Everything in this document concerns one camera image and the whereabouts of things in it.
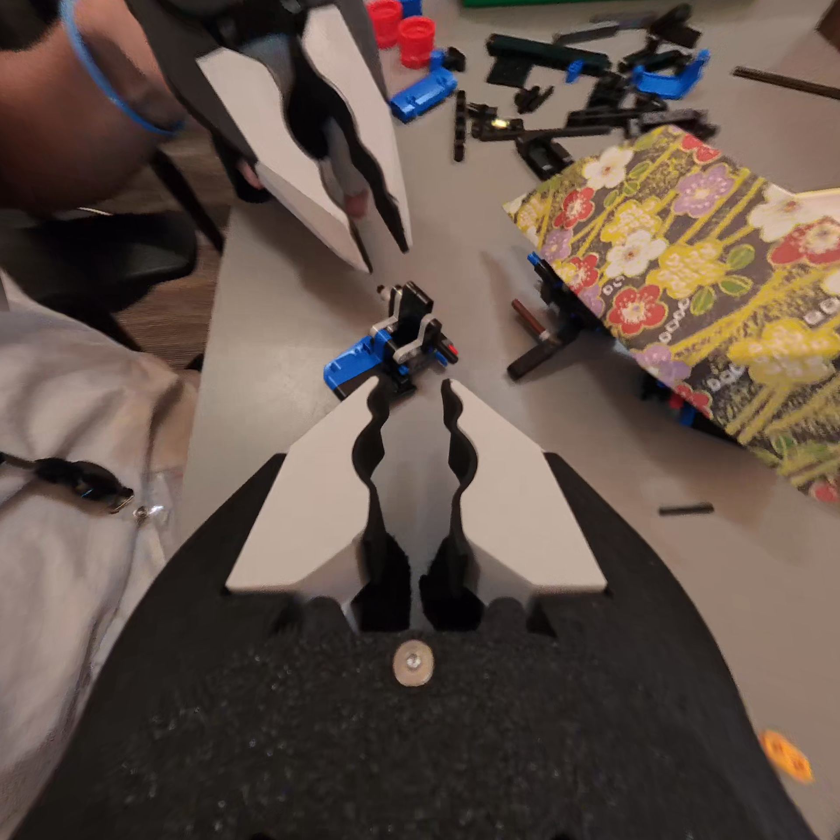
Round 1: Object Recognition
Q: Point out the black cable plug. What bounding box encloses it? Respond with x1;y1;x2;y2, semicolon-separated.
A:
0;453;135;516

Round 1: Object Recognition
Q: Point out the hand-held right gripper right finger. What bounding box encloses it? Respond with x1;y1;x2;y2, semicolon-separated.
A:
420;377;608;631

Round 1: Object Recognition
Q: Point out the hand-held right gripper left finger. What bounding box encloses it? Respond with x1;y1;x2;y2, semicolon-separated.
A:
225;377;411;631

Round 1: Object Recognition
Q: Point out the black lego truck chassis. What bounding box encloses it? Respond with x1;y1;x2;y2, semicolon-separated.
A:
508;252;716;427

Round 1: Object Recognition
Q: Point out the long black lego axle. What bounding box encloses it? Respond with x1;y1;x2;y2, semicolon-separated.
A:
731;66;840;101

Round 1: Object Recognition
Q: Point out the red lego wheel hub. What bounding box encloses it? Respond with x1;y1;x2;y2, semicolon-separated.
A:
397;16;435;68
366;0;403;48

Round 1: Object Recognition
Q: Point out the blue wristband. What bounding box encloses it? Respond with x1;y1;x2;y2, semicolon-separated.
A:
59;0;185;139

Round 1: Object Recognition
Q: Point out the pile of black blue lego beams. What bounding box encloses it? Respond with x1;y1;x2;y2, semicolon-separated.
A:
390;3;713;181

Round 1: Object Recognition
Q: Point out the flame-printed lego vehicle assembly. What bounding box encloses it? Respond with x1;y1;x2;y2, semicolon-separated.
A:
323;282;460;401

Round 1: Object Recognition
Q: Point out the person's white shirt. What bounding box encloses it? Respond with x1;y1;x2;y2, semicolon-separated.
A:
0;269;198;795

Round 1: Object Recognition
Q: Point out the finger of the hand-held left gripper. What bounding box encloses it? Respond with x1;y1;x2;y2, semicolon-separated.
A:
302;0;414;256
196;47;374;275

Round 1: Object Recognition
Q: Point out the person's left forearm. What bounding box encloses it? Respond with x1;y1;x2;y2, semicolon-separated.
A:
0;0;172;211

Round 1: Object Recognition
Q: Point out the orange lego piece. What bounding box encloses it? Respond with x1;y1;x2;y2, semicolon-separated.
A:
761;730;815;783

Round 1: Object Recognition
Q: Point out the floral patterned paper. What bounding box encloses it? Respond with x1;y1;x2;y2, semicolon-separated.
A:
504;125;840;503

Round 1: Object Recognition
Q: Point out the person's left hand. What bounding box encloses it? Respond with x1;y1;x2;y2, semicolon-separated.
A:
69;0;198;132

